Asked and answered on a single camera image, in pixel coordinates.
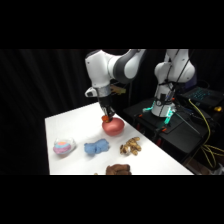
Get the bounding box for tiger striped plush toy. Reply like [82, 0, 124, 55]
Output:
[119, 136, 142, 157]

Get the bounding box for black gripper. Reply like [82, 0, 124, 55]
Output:
[96, 93, 117, 120]

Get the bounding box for pink bowl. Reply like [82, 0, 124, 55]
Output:
[101, 117, 126, 137]

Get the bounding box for brown plush toy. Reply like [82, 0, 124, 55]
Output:
[105, 163, 133, 176]

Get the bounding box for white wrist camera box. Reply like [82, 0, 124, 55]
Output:
[84, 86, 99, 98]

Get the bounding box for pastel striped plush toy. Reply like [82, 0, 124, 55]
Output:
[52, 136, 77, 156]

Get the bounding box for black robot stand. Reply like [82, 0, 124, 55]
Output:
[122, 95, 224, 165]

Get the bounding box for yellow cable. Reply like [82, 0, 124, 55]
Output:
[187, 97, 224, 170]

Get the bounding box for black curtain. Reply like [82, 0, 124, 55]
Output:
[0, 49, 224, 176]

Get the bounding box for black laptop with lit keyboard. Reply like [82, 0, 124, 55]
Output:
[179, 85, 224, 108]

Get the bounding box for blue plush toy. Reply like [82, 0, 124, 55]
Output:
[83, 139, 111, 156]

